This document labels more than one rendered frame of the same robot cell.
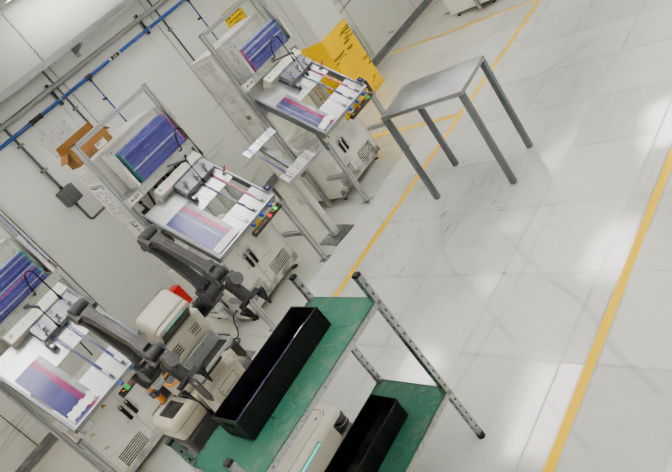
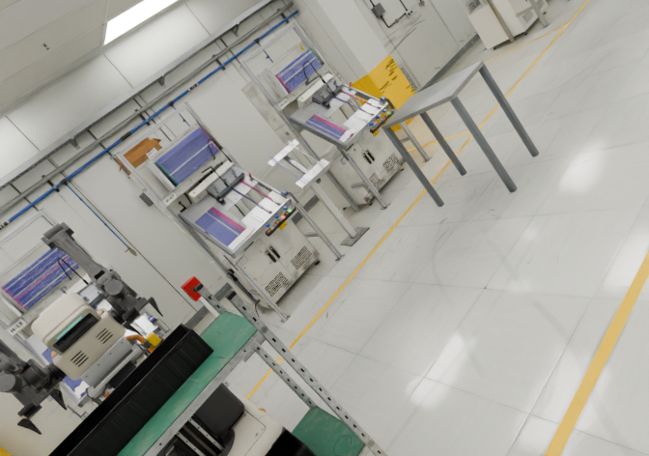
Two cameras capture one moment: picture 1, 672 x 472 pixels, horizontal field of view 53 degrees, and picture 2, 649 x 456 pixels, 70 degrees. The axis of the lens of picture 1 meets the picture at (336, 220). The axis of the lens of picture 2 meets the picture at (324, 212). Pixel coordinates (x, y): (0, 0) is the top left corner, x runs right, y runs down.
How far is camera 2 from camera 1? 1.49 m
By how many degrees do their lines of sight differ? 13
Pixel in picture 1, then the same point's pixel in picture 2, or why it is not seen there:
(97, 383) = not seen: hidden behind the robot
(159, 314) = (53, 320)
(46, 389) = not seen: hidden behind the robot
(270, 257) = (292, 254)
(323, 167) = (348, 176)
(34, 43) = (128, 77)
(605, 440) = not seen: outside the picture
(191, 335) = (98, 343)
